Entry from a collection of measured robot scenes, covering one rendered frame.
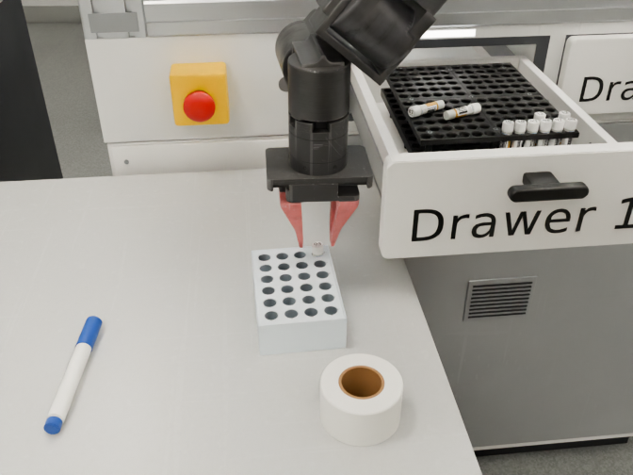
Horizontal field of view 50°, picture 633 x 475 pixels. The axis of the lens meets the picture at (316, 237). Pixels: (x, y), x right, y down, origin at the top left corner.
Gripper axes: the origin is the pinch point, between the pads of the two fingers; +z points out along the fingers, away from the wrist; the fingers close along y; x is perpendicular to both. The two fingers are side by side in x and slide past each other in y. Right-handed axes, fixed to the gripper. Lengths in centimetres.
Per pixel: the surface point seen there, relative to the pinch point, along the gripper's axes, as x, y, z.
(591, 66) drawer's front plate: -28.1, -40.3, -7.3
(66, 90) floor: -252, 96, 88
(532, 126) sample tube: -5.9, -23.8, -9.4
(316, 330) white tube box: 11.5, 1.0, 2.7
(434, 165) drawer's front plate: 4.6, -10.5, -10.9
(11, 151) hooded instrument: -88, 63, 34
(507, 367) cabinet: -29, -39, 52
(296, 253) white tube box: 0.0, 2.2, 2.0
